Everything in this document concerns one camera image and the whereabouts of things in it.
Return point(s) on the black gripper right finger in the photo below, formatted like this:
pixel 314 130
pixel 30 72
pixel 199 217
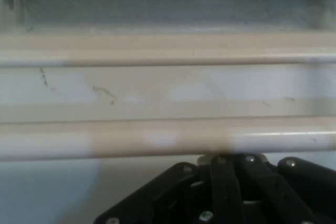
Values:
pixel 302 187

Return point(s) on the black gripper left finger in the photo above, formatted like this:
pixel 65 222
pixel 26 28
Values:
pixel 223 190

